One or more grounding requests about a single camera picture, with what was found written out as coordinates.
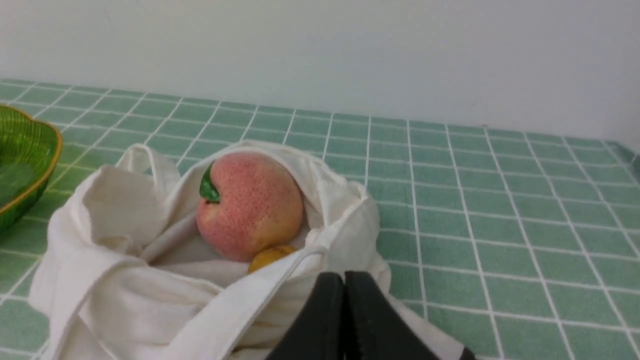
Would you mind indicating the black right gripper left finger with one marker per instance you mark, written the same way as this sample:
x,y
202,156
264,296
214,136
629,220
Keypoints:
x,y
315,333

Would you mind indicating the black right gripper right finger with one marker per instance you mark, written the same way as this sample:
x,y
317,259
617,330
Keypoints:
x,y
374,330

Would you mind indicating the orange yellow pear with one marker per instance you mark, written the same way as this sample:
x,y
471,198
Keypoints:
x,y
269,256

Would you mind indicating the pink peach with leaf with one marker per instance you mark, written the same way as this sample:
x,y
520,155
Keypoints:
x,y
256,205

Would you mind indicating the white cloth bag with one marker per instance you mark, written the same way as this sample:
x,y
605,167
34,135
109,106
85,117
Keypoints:
x,y
125,275

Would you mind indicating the green checkered tablecloth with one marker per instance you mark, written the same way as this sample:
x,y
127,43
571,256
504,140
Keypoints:
x,y
525,246

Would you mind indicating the green leaf-shaped glass plate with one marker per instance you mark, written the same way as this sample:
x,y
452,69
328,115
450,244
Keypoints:
x,y
29,152

